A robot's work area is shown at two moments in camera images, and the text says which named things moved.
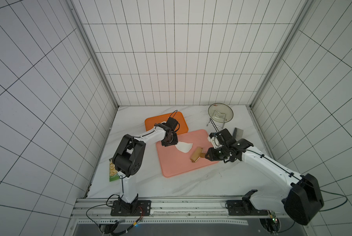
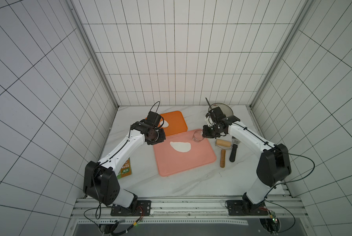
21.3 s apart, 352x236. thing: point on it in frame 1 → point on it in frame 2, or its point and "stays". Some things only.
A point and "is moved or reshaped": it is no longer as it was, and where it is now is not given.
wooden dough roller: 198,153 is moved or reshaped
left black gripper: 175,140 → 161,138
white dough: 184,147 stays
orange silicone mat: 181,127 stays
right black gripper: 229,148 → 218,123
